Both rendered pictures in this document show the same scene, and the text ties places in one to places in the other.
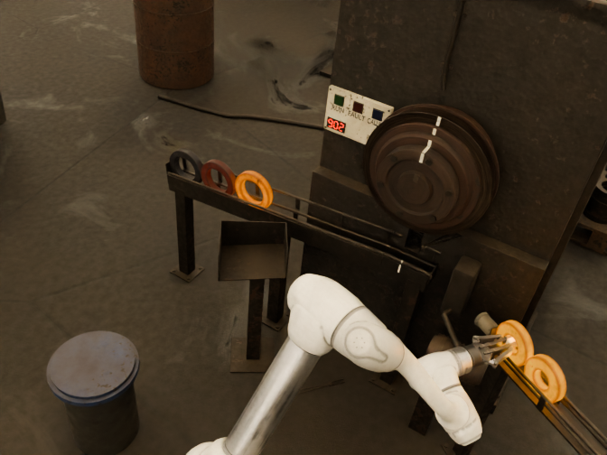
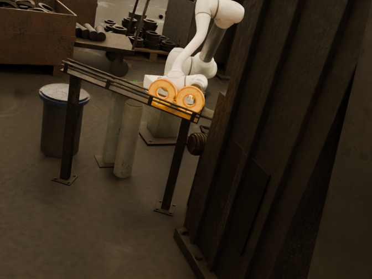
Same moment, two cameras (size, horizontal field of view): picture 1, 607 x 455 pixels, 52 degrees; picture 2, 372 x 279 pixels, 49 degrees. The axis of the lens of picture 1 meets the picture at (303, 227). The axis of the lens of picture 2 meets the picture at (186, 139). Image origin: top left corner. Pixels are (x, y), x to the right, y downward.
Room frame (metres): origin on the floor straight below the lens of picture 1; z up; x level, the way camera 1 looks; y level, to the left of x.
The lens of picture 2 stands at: (2.55, -2.51, 1.47)
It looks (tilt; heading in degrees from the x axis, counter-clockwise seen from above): 25 degrees down; 122
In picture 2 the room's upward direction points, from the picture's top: 14 degrees clockwise
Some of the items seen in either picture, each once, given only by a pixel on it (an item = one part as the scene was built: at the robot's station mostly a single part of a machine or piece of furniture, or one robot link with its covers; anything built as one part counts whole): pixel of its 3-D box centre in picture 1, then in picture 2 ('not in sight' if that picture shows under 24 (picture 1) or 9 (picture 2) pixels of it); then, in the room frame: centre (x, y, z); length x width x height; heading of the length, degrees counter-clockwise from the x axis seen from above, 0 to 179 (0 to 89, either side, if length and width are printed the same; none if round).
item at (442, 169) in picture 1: (415, 185); not in sight; (1.70, -0.36, 1.11); 0.28 x 0.06 x 0.28; 63
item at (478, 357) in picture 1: (477, 354); (195, 90); (1.33, -0.62, 0.73); 0.09 x 0.08 x 0.07; 118
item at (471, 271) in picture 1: (461, 287); not in sight; (1.69, -0.62, 0.68); 0.11 x 0.08 x 0.24; 153
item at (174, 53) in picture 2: not in sight; (177, 62); (0.71, 0.02, 0.63); 0.18 x 0.16 x 0.22; 46
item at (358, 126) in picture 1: (357, 118); not in sight; (2.04, -0.15, 1.15); 0.26 x 0.02 x 0.18; 63
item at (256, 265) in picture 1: (250, 301); not in sight; (1.79, 0.19, 0.36); 0.26 x 0.20 x 0.72; 98
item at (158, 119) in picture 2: not in sight; (164, 117); (0.71, 0.01, 0.15); 0.40 x 0.40 x 0.31; 64
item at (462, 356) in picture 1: (458, 361); (196, 87); (1.30, -0.55, 0.72); 0.09 x 0.06 x 0.09; 28
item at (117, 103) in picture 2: not in sight; (116, 122); (0.82, -0.67, 0.31); 0.24 x 0.16 x 0.62; 63
